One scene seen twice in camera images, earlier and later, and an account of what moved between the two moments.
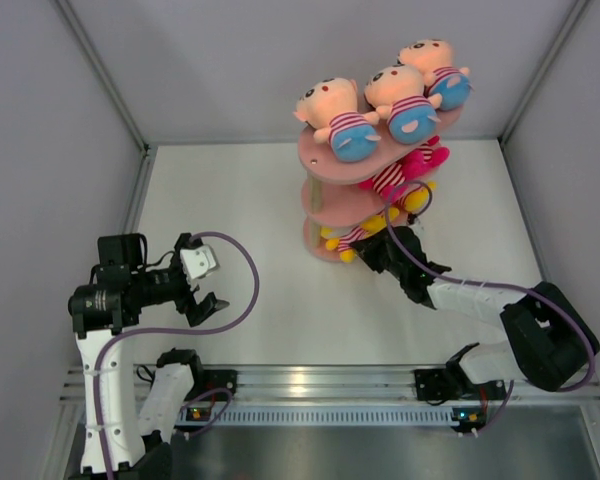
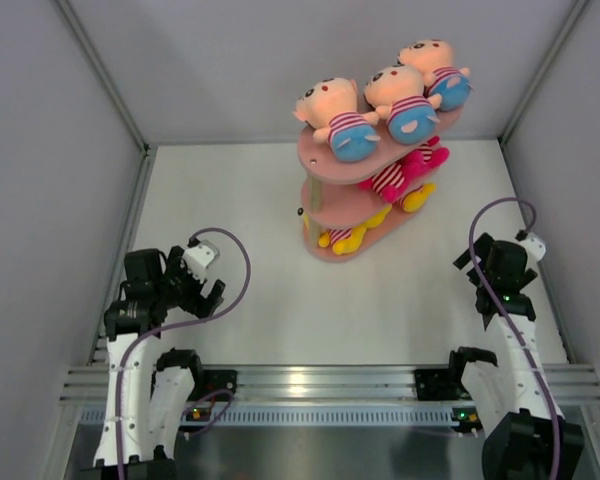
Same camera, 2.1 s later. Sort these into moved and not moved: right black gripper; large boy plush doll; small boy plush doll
Moved: right black gripper
Not moved: small boy plush doll; large boy plush doll
